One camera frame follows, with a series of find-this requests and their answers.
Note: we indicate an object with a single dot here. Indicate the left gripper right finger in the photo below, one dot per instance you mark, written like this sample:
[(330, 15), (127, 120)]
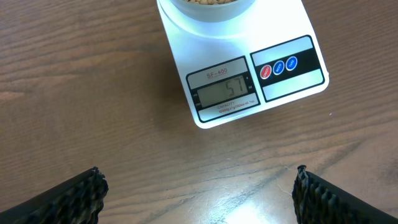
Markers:
[(317, 201)]

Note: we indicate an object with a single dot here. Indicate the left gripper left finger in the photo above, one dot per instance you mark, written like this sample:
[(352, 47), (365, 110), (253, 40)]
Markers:
[(76, 200)]

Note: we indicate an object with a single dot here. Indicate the white digital kitchen scale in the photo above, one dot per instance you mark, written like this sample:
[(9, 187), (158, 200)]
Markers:
[(265, 57)]

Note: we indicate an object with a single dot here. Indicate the grey round bowl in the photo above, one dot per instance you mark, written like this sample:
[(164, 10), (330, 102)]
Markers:
[(212, 13)]

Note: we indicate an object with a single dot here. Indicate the soybeans in bowl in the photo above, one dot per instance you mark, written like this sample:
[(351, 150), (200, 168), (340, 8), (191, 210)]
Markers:
[(210, 2)]

